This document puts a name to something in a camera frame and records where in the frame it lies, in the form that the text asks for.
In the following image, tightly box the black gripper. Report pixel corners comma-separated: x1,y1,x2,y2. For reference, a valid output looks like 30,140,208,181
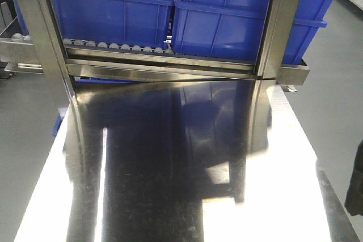
344,142,362,216

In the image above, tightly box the blue plastic bin right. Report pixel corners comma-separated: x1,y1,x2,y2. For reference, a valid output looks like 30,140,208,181
171,0,333,65

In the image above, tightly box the blue plastic bin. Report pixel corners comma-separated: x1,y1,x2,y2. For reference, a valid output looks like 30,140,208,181
171,0,333,65
51,0,174,48

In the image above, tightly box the blue plastic bin left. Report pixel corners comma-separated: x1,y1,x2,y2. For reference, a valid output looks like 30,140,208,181
51,0,174,48

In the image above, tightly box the stainless steel rack frame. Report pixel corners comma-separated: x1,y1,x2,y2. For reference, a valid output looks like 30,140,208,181
0,0,311,112

